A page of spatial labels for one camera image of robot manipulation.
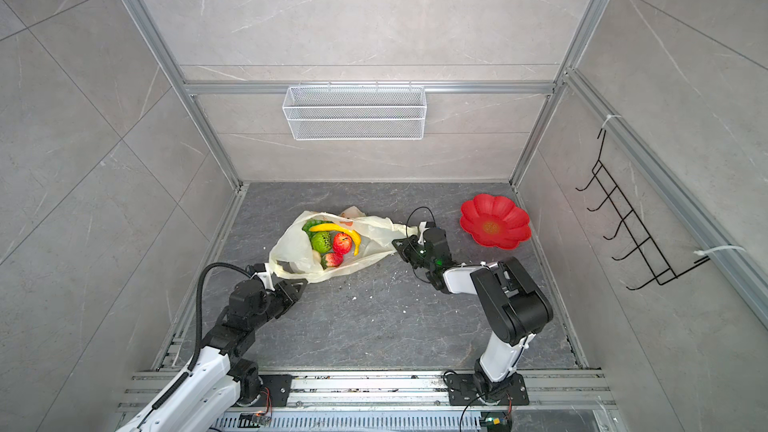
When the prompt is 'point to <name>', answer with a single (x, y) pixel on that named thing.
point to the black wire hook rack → (658, 264)
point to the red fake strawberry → (331, 260)
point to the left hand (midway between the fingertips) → (305, 276)
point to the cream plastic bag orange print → (291, 256)
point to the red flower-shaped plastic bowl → (495, 221)
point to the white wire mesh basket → (355, 113)
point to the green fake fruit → (320, 240)
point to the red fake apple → (342, 243)
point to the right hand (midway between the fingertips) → (390, 239)
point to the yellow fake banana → (335, 227)
